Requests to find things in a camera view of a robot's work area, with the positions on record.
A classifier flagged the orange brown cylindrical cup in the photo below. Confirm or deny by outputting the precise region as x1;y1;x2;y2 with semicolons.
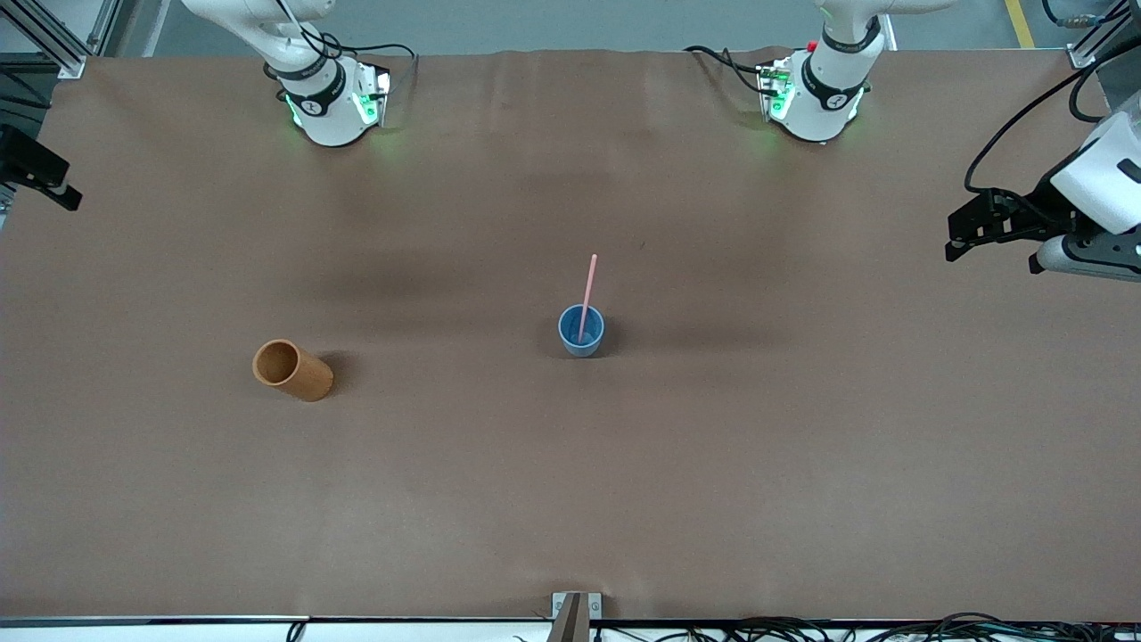
251;338;335;403

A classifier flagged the pink chopstick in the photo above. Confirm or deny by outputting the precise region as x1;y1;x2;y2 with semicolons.
577;253;599;345

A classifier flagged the blue plastic cup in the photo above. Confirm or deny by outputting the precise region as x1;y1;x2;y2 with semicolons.
557;303;606;359

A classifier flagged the brown table cover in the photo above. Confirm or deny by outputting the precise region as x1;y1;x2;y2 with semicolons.
0;48;1141;623

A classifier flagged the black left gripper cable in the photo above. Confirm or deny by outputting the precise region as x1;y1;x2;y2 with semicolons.
963;36;1141;202

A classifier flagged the aluminium frame profile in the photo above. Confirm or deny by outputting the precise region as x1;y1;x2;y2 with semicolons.
1066;0;1126;70
0;0;122;81

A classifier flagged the black left arm base cable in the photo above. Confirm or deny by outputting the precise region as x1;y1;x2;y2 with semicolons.
683;45;769;95

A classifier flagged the black arm base cable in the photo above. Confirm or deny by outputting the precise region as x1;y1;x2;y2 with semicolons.
683;45;769;95
321;34;420;101

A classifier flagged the black right arm base cable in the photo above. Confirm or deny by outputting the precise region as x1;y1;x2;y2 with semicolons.
321;34;420;101

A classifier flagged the black cable bundle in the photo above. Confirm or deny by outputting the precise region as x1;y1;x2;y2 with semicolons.
513;612;1141;642

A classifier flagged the metal table edge bracket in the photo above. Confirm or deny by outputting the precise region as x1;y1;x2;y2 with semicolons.
551;592;603;642

